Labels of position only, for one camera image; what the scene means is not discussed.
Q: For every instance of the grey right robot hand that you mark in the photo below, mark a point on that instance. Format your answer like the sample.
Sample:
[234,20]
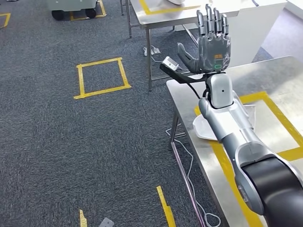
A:
[214,53]

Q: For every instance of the steel workbench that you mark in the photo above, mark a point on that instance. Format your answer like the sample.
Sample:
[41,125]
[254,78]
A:
[165,18]
[189,94]

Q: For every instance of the white plastic part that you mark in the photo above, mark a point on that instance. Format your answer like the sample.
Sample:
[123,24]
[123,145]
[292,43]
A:
[176,2]

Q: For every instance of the yellow workbench tape outline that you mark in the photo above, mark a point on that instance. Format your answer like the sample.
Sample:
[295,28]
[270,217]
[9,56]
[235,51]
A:
[144,7]

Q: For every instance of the white cabinet block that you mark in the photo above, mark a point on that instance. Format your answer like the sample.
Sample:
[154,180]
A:
[255,34]

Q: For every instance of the white curved plastic panel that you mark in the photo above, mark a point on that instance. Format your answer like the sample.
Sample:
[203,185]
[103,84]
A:
[203,128]

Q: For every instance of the white power strip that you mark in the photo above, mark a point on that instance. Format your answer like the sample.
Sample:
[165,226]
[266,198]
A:
[153,50]

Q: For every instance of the yellow floor tape square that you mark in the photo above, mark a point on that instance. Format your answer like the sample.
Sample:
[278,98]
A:
[81,78]

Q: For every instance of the white wheeled cart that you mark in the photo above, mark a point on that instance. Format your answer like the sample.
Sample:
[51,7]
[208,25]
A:
[71,4]

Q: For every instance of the black robot left foot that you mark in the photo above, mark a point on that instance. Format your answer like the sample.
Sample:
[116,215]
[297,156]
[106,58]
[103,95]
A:
[106,223]

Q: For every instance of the yellow floor tape outline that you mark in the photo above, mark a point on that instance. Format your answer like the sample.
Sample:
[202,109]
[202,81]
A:
[7,20]

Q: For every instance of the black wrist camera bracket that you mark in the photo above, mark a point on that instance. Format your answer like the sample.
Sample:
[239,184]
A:
[182,77]

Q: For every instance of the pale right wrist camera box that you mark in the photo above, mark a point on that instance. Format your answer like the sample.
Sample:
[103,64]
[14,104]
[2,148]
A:
[170,63]

